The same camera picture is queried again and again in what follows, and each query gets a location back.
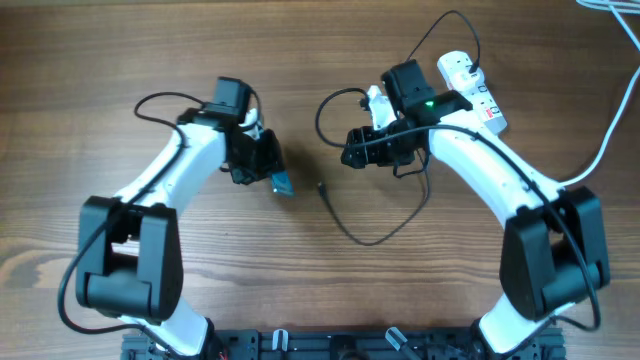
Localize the white cables at corner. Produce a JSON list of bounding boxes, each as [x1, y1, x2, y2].
[[574, 0, 640, 15]]

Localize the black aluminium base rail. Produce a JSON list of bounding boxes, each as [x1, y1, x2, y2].
[[120, 327, 566, 360]]

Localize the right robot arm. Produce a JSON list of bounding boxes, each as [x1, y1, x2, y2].
[[341, 51, 611, 359]]

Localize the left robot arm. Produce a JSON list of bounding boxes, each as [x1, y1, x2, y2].
[[58, 77, 294, 359]]

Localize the left black camera cable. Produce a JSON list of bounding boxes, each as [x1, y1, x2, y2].
[[56, 91, 206, 336]]

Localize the right black camera cable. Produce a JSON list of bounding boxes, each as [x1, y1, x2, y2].
[[314, 87, 602, 333]]

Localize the black camera cable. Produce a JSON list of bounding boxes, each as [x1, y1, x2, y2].
[[314, 87, 602, 333], [56, 91, 206, 336]]

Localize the Galaxy S25 smartphone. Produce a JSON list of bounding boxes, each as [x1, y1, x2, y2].
[[271, 170, 295, 197]]

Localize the black USB charging cable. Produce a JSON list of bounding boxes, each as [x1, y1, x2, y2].
[[316, 9, 483, 247]]

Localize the white USB charger plug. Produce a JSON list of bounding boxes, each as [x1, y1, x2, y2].
[[449, 68, 485, 93]]

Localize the white power strip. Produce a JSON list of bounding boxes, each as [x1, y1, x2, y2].
[[437, 51, 507, 135]]

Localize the white power strip cord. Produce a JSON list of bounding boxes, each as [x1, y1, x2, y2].
[[557, 4, 640, 187]]

